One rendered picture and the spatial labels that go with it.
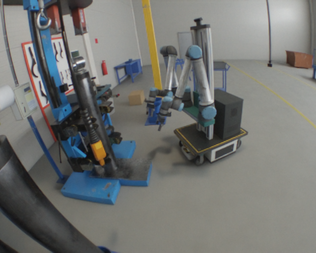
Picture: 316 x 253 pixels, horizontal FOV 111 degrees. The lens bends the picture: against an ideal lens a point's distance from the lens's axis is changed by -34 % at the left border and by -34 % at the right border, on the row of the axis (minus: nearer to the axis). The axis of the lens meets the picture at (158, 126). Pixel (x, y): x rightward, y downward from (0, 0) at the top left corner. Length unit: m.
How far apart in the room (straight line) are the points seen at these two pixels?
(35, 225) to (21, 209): 0.10
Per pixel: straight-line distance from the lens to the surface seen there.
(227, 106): 2.05
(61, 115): 1.84
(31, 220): 0.73
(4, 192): 0.64
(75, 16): 2.00
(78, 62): 1.75
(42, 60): 1.91
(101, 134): 1.94
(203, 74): 1.53
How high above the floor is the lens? 1.62
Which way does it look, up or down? 29 degrees down
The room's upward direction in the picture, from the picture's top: 9 degrees counter-clockwise
